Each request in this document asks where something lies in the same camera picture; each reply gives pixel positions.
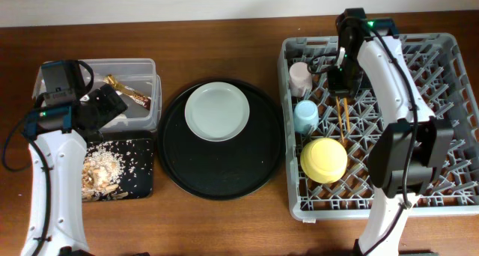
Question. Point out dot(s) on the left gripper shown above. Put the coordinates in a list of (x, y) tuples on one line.
[(108, 102)]

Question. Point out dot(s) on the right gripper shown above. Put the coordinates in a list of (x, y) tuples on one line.
[(337, 87)]

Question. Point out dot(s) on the wooden chopstick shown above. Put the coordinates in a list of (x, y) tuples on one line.
[(347, 116), (340, 122)]

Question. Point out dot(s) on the pink cup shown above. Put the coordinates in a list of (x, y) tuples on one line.
[(300, 79)]

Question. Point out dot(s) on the blue cup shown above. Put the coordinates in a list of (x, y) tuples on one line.
[(305, 117)]

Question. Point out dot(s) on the nut shells and rice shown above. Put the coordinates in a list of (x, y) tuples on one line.
[(101, 170)]

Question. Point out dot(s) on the gold coffee sachet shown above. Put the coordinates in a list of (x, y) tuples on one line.
[(138, 97)]

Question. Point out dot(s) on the yellow bowl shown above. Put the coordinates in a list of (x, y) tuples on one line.
[(324, 160)]

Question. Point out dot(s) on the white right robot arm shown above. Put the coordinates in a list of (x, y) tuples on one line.
[(411, 151)]

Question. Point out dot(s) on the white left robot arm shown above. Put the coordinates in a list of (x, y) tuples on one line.
[(55, 224)]

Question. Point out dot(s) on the grey dishwasher rack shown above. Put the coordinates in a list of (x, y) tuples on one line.
[(436, 65)]

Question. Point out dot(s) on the clear plastic bin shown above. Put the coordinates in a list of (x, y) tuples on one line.
[(140, 75)]

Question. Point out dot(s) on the black rectangular tray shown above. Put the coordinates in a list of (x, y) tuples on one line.
[(142, 173)]

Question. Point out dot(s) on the grey round plate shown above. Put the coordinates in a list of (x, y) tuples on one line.
[(217, 111)]

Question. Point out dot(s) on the round black tray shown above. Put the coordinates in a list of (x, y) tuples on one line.
[(222, 170)]

